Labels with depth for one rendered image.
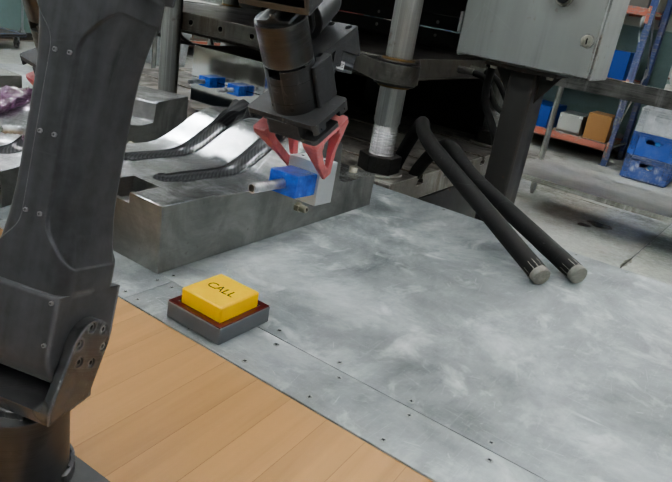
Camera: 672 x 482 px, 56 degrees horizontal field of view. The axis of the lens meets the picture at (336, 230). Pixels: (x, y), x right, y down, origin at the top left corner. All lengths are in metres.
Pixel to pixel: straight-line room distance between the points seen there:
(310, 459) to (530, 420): 0.23
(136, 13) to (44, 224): 0.14
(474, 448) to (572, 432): 0.11
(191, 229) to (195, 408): 0.30
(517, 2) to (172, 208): 0.91
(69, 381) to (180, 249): 0.41
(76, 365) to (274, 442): 0.19
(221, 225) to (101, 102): 0.47
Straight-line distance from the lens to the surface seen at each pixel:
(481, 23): 1.47
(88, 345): 0.45
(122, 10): 0.42
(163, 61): 1.92
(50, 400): 0.45
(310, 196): 0.79
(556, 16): 1.42
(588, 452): 0.67
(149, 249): 0.82
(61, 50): 0.43
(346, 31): 0.77
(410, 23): 1.41
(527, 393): 0.72
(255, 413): 0.60
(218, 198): 0.85
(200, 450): 0.56
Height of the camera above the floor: 1.16
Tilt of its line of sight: 20 degrees down
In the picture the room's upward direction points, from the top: 10 degrees clockwise
